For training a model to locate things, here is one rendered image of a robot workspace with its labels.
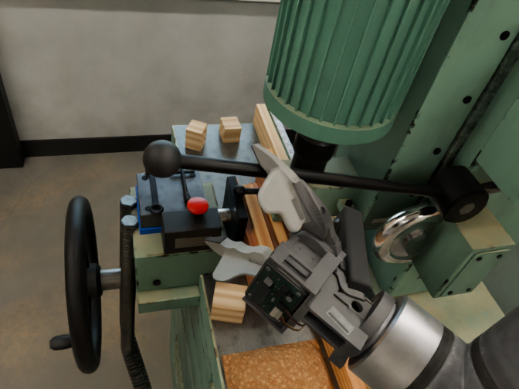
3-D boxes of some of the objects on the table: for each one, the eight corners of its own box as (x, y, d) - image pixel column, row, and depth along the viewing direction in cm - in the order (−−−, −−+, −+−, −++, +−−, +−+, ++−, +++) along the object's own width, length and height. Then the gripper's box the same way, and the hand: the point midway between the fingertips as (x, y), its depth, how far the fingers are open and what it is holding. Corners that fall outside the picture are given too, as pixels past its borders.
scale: (272, 116, 91) (272, 115, 91) (278, 116, 91) (278, 115, 91) (372, 347, 59) (373, 346, 58) (381, 346, 59) (381, 345, 59)
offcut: (184, 147, 88) (185, 129, 85) (191, 136, 91) (191, 119, 87) (200, 151, 88) (201, 133, 85) (205, 141, 90) (207, 123, 87)
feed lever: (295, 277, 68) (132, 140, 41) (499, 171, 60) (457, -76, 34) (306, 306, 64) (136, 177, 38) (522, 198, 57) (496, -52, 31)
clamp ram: (186, 216, 75) (188, 177, 69) (229, 212, 78) (235, 175, 71) (195, 259, 70) (198, 222, 63) (241, 254, 72) (249, 218, 65)
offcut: (222, 143, 91) (225, 129, 88) (218, 131, 93) (220, 116, 91) (239, 142, 92) (242, 128, 89) (234, 130, 95) (236, 116, 92)
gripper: (420, 303, 33) (222, 146, 37) (303, 406, 46) (164, 279, 50) (444, 247, 40) (273, 119, 44) (336, 350, 52) (210, 242, 56)
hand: (229, 192), depth 49 cm, fingers open, 14 cm apart
